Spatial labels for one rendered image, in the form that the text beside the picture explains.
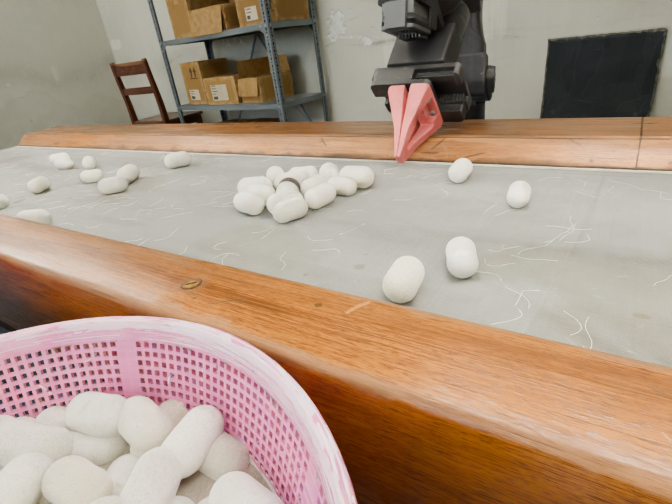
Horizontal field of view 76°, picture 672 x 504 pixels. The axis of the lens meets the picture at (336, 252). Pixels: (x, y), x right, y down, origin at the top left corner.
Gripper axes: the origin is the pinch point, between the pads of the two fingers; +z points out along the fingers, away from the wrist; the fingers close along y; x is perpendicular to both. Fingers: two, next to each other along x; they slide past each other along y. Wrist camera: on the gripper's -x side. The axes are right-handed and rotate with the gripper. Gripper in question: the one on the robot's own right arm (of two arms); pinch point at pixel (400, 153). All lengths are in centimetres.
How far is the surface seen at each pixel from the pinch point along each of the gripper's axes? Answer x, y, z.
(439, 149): 2.8, 3.0, -2.5
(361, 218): -8.1, 2.6, 11.5
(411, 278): -16.3, 11.7, 18.0
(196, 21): 92, -216, -147
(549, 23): 128, -16, -151
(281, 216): -11.1, -3.2, 13.4
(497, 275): -12.0, 15.2, 15.6
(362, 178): -4.9, -0.6, 5.9
